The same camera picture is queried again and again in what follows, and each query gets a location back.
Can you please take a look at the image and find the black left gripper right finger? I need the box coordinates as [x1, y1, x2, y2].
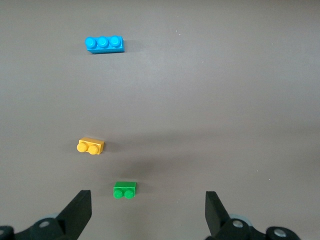
[204, 191, 300, 240]

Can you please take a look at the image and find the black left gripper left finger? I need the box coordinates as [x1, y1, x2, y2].
[0, 189, 92, 240]

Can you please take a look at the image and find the yellow two-stud block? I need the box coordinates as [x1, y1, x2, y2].
[76, 136, 106, 156]

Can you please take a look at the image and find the green two-stud block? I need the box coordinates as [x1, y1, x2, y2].
[112, 181, 138, 200]

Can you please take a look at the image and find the blue three-stud block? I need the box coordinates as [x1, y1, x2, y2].
[84, 35, 126, 55]

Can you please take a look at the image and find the brown paper table cover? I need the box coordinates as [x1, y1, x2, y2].
[0, 0, 320, 240]

